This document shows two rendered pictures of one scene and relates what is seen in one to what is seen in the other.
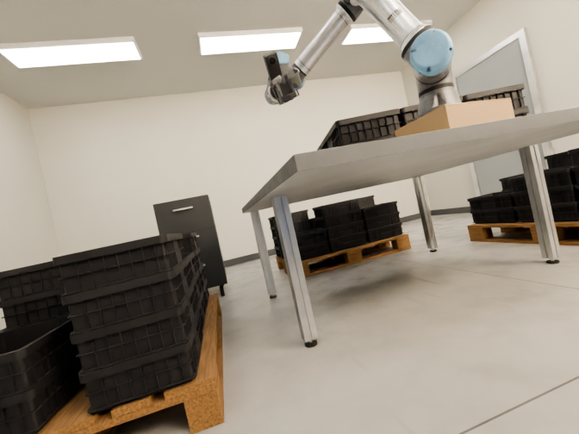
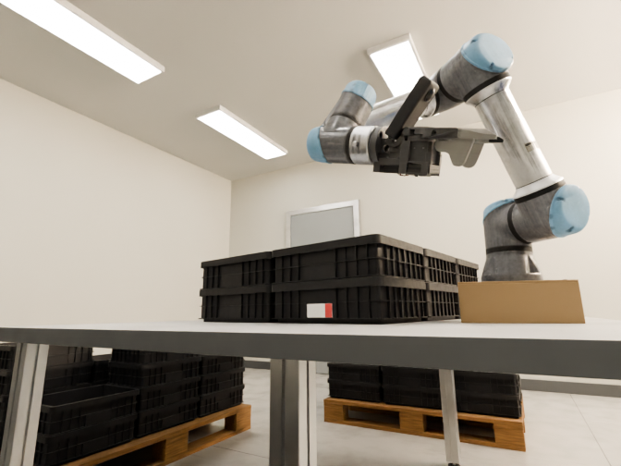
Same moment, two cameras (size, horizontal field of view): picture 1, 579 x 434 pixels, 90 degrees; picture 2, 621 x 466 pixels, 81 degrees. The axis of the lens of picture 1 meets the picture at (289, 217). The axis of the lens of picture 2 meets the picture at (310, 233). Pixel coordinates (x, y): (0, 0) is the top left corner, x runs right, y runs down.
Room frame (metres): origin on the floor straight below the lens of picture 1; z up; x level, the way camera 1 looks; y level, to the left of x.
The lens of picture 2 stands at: (0.75, 0.50, 0.73)
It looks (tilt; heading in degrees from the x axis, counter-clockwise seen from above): 12 degrees up; 313
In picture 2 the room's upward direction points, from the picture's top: 1 degrees counter-clockwise
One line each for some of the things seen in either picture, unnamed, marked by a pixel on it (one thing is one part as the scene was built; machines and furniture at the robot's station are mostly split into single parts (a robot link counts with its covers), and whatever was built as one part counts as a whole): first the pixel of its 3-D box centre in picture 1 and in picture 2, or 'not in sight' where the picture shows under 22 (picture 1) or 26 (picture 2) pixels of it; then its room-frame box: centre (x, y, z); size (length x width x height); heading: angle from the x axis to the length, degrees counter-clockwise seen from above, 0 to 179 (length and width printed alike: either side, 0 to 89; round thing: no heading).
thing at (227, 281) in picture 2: not in sight; (261, 276); (1.86, -0.40, 0.87); 0.40 x 0.30 x 0.11; 4
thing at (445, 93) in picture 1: (438, 103); (510, 266); (1.04, -0.61, 0.85); 0.15 x 0.15 x 0.10
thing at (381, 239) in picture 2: (355, 130); (346, 252); (1.46, -0.42, 0.92); 0.40 x 0.30 x 0.02; 4
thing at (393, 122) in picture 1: (357, 140); (347, 268); (1.46, -0.42, 0.87); 0.40 x 0.30 x 0.11; 4
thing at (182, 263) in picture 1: (144, 305); not in sight; (1.01, 0.56, 0.37); 0.40 x 0.30 x 0.45; 14
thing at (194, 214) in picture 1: (195, 249); not in sight; (2.71, 0.93, 0.45); 0.62 x 0.45 x 0.90; 14
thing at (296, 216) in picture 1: (291, 233); (37, 387); (3.16, 0.02, 0.37); 0.40 x 0.30 x 0.45; 104
